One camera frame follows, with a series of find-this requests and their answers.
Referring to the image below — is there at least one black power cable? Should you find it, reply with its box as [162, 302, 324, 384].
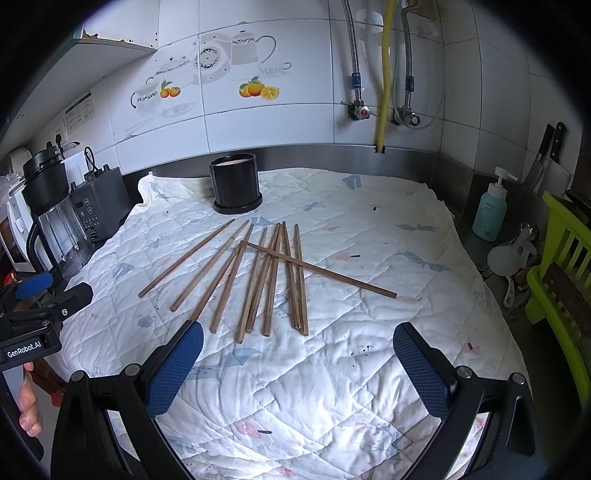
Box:
[82, 145, 100, 179]

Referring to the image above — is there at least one left hand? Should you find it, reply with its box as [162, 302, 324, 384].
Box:
[17, 362, 43, 438]

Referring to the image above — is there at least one wooden chopstick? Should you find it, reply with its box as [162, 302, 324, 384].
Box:
[189, 241, 243, 321]
[294, 224, 310, 336]
[211, 224, 253, 334]
[244, 224, 282, 334]
[235, 251, 259, 344]
[169, 220, 249, 312]
[263, 223, 281, 337]
[283, 222, 301, 330]
[246, 242, 398, 299]
[138, 219, 235, 298]

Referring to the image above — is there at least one white wall cabinet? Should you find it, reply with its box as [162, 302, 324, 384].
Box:
[1, 38, 155, 154]

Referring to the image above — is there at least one chrome water valve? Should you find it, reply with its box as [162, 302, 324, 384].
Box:
[392, 107, 421, 129]

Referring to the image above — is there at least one white quilted cloth mat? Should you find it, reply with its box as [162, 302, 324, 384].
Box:
[49, 169, 526, 479]

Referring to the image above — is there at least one green plastic dish rack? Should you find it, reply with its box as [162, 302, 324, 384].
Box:
[525, 192, 590, 409]

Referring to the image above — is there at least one yellow gas hose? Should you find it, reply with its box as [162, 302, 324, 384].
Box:
[375, 0, 398, 154]

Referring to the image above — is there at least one white spray bottle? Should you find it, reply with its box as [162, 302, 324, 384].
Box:
[487, 224, 537, 277]

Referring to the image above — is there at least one kitchen cleaver knife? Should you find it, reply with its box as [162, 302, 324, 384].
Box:
[524, 122, 570, 196]

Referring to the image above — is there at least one braided steel hose left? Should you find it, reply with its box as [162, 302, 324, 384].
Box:
[341, 0, 364, 105]

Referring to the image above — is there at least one glass blender jar black lid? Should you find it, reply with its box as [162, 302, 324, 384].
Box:
[23, 144, 93, 279]

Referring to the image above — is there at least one braided steel hose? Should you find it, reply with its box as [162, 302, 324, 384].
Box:
[399, 0, 421, 112]
[341, 0, 364, 105]

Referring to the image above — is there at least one teal soap pump bottle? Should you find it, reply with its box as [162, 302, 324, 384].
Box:
[472, 166, 518, 242]

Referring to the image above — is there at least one black cylindrical utensil holder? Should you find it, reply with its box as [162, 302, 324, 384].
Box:
[209, 153, 263, 215]

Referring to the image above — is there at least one white instruction label sticker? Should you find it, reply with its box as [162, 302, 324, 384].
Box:
[64, 91, 94, 133]

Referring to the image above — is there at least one red handled water valve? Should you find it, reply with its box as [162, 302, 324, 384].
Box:
[342, 101, 372, 121]

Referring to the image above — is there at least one braided steel hose right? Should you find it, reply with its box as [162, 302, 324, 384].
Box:
[399, 0, 421, 112]

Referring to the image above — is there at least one black blender base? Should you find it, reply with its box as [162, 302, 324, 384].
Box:
[70, 164, 132, 244]

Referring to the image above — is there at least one wall power socket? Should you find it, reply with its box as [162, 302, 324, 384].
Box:
[49, 121, 68, 146]

